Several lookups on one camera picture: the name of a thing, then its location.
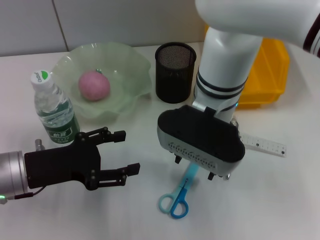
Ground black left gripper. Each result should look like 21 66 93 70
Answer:
23 126 141 192

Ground pink toy peach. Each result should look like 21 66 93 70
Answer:
78 69 111 102

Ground yellow plastic bin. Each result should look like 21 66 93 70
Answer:
203 23 291 110

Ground left arm grey cable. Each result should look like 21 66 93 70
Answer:
0 138 49 205

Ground silver white pen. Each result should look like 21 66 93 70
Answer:
225 115 241 181

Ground blue scissors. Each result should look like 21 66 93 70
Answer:
157 162 201 220

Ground clear green-label water bottle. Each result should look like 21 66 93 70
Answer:
30 70 81 147

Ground green wavy glass fruit plate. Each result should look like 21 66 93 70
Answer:
51 42 153 125

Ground black mesh pen holder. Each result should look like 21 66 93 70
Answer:
154 41 198 104

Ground clear plastic ruler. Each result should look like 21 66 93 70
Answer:
238 133 288 159

